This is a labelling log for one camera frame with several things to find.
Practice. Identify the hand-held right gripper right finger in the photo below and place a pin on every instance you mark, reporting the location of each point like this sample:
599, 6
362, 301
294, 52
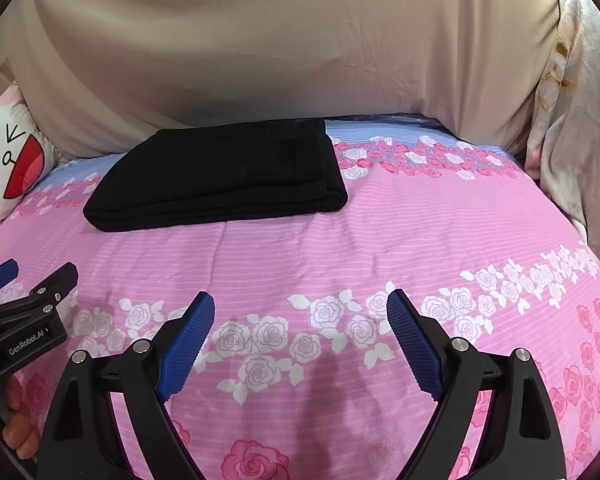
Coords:
415, 345

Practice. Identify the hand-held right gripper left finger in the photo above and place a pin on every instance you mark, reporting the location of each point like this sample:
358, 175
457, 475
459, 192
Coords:
187, 345

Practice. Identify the black pants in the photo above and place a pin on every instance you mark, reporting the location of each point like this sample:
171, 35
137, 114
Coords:
220, 180

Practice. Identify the person's left hand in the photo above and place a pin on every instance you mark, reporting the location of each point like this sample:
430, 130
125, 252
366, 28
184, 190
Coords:
20, 430

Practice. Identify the pink floral bed sheet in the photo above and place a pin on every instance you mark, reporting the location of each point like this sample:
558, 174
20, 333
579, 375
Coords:
380, 240

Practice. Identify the white cartoon face pillow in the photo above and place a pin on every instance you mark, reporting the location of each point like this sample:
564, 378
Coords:
10, 160

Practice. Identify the pale floral quilt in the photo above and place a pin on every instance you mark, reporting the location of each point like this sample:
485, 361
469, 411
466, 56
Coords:
575, 110

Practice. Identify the beige padded headboard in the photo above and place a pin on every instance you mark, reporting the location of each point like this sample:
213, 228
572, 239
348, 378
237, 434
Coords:
280, 50

